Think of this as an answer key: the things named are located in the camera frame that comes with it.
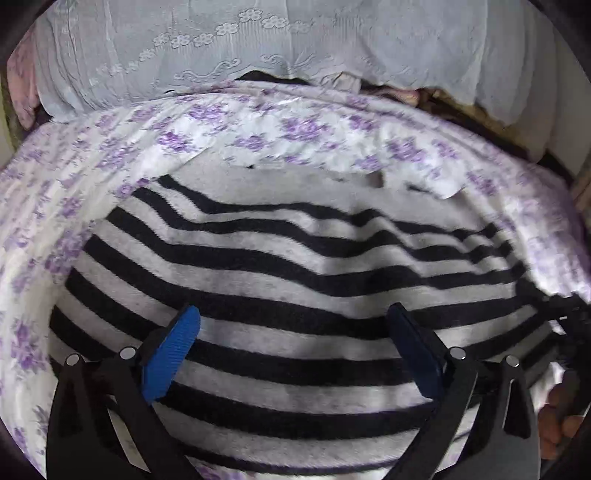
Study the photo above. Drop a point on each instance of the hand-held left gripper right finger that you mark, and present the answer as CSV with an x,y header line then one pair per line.
x,y
418,357

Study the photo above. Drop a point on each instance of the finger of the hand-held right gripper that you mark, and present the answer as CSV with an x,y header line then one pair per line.
x,y
570,309

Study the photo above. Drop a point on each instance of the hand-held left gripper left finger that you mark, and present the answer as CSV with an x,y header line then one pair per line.
x,y
168,353

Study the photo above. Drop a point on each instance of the black grey striped sweater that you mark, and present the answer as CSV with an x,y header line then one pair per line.
x,y
286,277

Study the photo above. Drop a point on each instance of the person's right hand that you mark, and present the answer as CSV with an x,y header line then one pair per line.
x,y
551,429

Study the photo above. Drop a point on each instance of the purple floral bed sheet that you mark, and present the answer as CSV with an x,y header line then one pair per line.
x,y
258,124

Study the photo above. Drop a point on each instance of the beige grey cloth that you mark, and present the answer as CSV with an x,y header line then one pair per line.
x,y
344,81

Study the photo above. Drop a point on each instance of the pale pink patterned cloth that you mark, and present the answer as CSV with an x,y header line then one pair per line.
x,y
23,83

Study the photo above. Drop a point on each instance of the white lace cloth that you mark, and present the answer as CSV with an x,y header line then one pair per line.
x,y
231,41

